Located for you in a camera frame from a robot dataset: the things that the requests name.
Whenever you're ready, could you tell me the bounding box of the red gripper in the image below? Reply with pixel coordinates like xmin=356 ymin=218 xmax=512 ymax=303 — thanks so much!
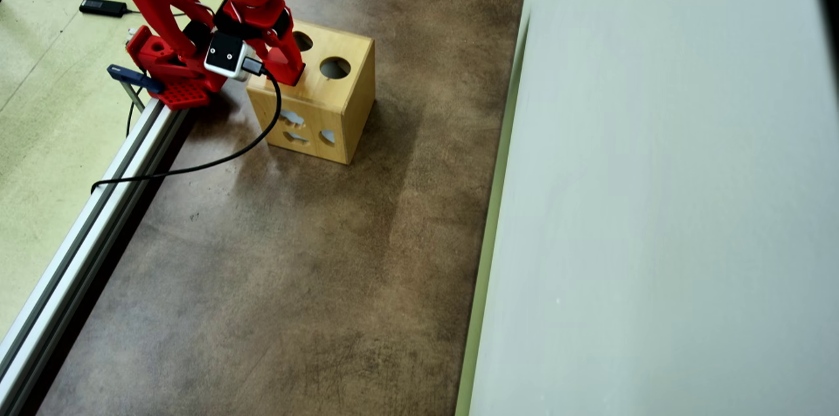
xmin=213 ymin=0 xmax=307 ymax=87

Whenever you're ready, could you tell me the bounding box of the wooden shape sorter box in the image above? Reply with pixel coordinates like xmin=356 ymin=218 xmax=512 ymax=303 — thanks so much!
xmin=247 ymin=16 xmax=376 ymax=166

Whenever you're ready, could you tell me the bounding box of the blue clamp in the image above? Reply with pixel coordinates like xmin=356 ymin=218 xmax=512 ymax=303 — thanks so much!
xmin=107 ymin=64 xmax=165 ymax=113

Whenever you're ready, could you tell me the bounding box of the black power adapter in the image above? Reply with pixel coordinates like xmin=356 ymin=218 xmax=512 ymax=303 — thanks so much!
xmin=79 ymin=0 xmax=128 ymax=18

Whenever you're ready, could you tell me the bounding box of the black camera usb cable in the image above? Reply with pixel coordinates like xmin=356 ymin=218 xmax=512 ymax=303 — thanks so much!
xmin=90 ymin=57 xmax=283 ymax=194

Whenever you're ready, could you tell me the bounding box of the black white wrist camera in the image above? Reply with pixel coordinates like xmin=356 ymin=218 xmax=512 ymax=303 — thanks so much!
xmin=203 ymin=31 xmax=253 ymax=81

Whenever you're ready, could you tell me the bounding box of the aluminium profile rail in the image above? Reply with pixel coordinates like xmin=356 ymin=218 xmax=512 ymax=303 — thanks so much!
xmin=0 ymin=96 xmax=191 ymax=416

